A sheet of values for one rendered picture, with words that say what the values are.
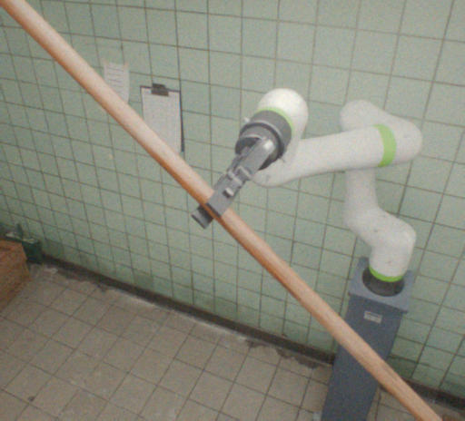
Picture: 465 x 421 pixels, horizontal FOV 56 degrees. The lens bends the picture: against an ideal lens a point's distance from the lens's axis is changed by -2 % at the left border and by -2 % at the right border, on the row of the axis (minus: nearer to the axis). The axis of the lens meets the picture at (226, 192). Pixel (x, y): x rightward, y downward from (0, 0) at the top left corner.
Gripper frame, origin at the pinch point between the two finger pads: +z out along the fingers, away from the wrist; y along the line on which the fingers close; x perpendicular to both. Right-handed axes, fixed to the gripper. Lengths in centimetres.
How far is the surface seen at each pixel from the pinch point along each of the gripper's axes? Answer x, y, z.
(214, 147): 1, 86, -123
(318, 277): -87, 97, -122
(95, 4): 87, 79, -125
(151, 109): 36, 97, -122
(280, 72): 5, 35, -123
